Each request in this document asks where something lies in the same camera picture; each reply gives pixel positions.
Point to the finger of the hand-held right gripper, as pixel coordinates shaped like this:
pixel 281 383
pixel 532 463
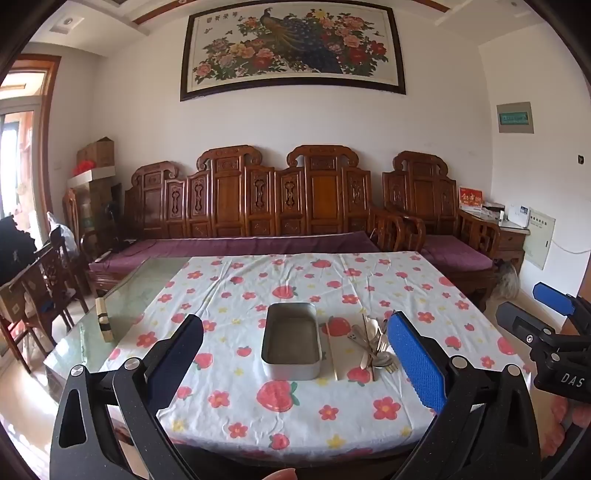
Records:
pixel 519 321
pixel 551 297

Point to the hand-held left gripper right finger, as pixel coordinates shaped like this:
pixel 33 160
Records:
pixel 415 360

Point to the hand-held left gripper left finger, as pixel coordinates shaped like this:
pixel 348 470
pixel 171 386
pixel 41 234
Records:
pixel 178 364

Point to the metal fork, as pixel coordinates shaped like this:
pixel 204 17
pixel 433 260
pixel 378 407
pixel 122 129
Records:
pixel 383 344

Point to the dark wooden chopstick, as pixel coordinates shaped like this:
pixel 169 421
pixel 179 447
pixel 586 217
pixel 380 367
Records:
pixel 371 350

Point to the white plastic spoon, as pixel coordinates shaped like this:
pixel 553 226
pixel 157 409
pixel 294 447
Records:
pixel 372 325

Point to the light bamboo chopstick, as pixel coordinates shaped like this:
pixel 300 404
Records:
pixel 328 350
pixel 334 355

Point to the grey metal tin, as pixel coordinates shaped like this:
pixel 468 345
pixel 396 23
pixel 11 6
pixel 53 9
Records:
pixel 291 334

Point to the person's left hand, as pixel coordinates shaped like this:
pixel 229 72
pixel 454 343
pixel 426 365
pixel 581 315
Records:
pixel 277 474

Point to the grey fluffy bundle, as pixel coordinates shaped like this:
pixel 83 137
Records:
pixel 505 282

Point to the wooden side table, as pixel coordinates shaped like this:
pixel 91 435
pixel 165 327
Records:
pixel 510 244

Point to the strawberry flower print tablecloth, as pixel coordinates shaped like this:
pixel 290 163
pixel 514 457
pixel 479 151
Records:
pixel 231 323

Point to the white desk phone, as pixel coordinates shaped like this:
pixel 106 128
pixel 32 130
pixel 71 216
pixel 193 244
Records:
pixel 518 216

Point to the purple armchair cushion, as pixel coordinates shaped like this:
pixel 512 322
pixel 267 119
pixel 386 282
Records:
pixel 457 254

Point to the red gift box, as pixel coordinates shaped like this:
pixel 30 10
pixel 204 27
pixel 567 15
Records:
pixel 471 198

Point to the purple sofa cushion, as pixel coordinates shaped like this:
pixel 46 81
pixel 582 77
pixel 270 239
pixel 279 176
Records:
pixel 231 245

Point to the wooden dining chair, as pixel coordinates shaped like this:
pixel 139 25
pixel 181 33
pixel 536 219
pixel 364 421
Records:
pixel 41 286

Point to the carved wooden armchair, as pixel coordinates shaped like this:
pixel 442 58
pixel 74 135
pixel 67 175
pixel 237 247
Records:
pixel 425 194

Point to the carved wooden sofa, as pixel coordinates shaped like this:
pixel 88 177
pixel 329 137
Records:
pixel 231 198

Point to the clear plastic bag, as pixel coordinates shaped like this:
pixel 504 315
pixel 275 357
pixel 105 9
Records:
pixel 62 230

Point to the black coat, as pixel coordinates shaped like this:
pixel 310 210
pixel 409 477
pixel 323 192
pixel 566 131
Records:
pixel 16 249

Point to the cardboard boxes stack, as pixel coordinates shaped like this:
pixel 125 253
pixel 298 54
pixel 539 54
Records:
pixel 92 177

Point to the red decoration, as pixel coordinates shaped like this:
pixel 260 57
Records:
pixel 84 167

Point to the cardboard box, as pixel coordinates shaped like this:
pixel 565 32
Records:
pixel 96 152

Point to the framed peacock painting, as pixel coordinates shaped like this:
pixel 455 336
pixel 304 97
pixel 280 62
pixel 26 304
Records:
pixel 295 50

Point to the recessed ceiling light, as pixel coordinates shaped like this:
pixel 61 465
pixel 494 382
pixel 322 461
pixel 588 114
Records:
pixel 69 21

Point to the white wall distribution box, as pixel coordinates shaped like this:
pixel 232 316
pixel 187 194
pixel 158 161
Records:
pixel 540 240

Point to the green framed wall panel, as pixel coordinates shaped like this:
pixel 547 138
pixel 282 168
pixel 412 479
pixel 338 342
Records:
pixel 515 117

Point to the wooden door frame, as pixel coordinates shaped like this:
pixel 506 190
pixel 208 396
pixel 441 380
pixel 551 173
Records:
pixel 48 138

